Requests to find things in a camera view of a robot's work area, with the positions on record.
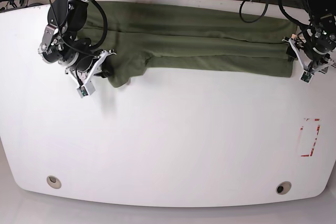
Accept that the red tape marking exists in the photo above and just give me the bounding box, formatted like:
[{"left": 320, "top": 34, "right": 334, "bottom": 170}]
[{"left": 297, "top": 118, "right": 321, "bottom": 157}]

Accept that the left table grommet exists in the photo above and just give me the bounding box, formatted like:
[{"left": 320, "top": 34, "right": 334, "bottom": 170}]
[{"left": 46, "top": 176, "right": 61, "bottom": 189}]

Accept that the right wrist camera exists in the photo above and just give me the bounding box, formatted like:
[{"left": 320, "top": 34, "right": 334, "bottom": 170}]
[{"left": 77, "top": 82, "right": 95, "bottom": 98}]

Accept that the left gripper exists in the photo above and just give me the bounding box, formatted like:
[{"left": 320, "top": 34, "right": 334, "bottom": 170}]
[{"left": 282, "top": 28, "right": 335, "bottom": 75}]

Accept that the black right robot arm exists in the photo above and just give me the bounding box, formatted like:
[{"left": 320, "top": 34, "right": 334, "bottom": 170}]
[{"left": 38, "top": 0, "right": 115, "bottom": 97}]

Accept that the table grommet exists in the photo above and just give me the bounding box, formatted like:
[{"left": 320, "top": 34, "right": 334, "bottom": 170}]
[
  {"left": 276, "top": 182, "right": 292, "bottom": 195},
  {"left": 46, "top": 176, "right": 61, "bottom": 189}
]

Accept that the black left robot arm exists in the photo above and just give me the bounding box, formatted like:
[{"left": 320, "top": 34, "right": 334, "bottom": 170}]
[{"left": 278, "top": 0, "right": 335, "bottom": 83}]

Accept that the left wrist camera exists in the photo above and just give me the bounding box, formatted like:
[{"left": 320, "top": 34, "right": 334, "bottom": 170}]
[{"left": 300, "top": 71, "right": 314, "bottom": 83}]

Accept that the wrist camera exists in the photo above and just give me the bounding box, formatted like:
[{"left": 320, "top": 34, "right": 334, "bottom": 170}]
[
  {"left": 300, "top": 71, "right": 314, "bottom": 83},
  {"left": 77, "top": 82, "right": 95, "bottom": 98}
]

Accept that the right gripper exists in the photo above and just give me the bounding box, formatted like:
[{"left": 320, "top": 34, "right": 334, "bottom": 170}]
[{"left": 38, "top": 42, "right": 117, "bottom": 88}]

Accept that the right table grommet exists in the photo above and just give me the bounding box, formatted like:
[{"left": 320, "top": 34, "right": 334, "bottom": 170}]
[{"left": 276, "top": 182, "right": 292, "bottom": 195}]

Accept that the green T-shirt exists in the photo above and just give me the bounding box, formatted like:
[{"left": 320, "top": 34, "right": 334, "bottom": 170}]
[{"left": 78, "top": 0, "right": 299, "bottom": 89}]

